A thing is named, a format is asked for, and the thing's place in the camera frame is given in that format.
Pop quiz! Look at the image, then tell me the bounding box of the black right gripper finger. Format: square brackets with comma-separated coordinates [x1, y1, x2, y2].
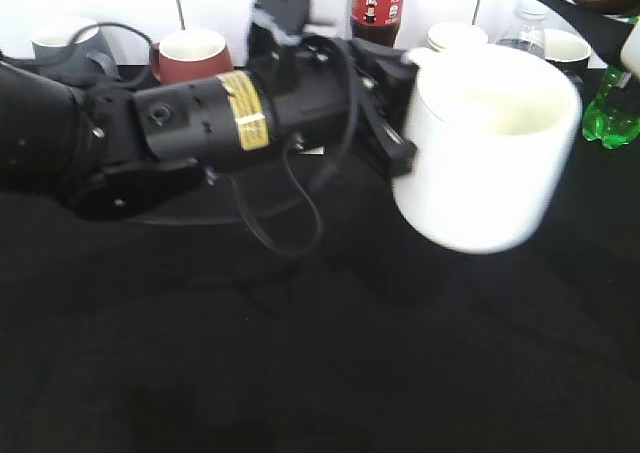
[537, 0, 639, 68]

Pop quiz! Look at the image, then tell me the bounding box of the yellow paper cup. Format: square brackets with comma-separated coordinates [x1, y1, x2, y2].
[427, 21, 489, 52]

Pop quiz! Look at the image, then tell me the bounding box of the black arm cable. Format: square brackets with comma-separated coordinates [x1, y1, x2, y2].
[69, 21, 361, 258]

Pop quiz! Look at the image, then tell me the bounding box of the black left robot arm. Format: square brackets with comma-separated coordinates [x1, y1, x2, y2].
[1, 0, 417, 221]

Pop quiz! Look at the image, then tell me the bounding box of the grey ceramic mug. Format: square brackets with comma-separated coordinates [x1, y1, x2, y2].
[30, 16, 121, 82]

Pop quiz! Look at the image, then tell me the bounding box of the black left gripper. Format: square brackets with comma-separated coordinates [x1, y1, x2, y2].
[279, 35, 417, 178]

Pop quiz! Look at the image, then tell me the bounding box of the red-brown ceramic mug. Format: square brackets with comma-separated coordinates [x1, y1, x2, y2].
[150, 28, 234, 85]

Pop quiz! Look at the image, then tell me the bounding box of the white ceramic mug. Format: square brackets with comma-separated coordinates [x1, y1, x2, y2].
[392, 45, 582, 254]

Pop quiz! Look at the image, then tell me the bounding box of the black mug white interior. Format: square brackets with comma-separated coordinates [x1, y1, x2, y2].
[544, 29, 592, 93]

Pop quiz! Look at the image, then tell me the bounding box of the cola bottle red label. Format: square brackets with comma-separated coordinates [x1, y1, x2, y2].
[350, 0, 404, 47]

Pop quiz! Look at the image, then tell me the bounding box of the clear water bottle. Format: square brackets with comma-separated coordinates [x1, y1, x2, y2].
[494, 0, 547, 59]

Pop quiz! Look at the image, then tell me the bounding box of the green sprite bottle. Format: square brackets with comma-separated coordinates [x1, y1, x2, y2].
[582, 16, 639, 149]

